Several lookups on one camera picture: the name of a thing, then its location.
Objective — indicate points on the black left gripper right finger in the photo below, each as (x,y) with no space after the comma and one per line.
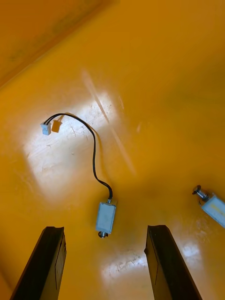
(167,264)

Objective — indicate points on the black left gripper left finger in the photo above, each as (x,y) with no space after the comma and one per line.
(41,264)

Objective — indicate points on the metal solenoid with white label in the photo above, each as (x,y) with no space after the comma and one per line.
(214,208)

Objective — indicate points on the yellow-orange plastic bin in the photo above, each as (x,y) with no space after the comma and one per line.
(145,117)

